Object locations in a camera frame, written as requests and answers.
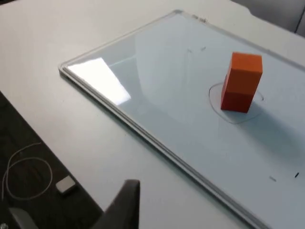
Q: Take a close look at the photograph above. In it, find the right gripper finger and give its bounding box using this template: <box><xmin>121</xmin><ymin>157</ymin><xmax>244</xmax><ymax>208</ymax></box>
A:
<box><xmin>103</xmin><ymin>179</ymin><xmax>141</xmax><ymax>229</ymax></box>

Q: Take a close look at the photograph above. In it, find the red cube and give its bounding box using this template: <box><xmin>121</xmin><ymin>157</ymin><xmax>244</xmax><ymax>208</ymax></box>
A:
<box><xmin>220</xmin><ymin>88</ymin><xmax>254</xmax><ymax>114</ymax></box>

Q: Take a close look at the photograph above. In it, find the orange cube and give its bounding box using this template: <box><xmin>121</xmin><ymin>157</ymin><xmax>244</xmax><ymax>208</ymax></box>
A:
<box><xmin>223</xmin><ymin>52</ymin><xmax>263</xmax><ymax>96</ymax></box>

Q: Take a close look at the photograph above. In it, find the small grey power adapter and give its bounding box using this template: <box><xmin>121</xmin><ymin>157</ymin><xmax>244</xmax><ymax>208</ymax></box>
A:
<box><xmin>55</xmin><ymin>175</ymin><xmax>75</xmax><ymax>197</ymax></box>

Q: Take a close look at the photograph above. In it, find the grey chair base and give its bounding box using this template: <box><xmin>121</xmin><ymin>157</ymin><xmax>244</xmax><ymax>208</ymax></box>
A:
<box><xmin>8</xmin><ymin>207</ymin><xmax>40</xmax><ymax>229</ymax></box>

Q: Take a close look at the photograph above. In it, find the grey-framed whiteboard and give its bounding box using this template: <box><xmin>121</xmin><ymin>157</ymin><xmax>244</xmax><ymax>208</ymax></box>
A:
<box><xmin>58</xmin><ymin>9</ymin><xmax>305</xmax><ymax>229</ymax></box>

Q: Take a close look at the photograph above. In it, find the thin white cable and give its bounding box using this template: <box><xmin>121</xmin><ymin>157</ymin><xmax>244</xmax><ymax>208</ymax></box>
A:
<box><xmin>1</xmin><ymin>142</ymin><xmax>53</xmax><ymax>201</ymax></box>

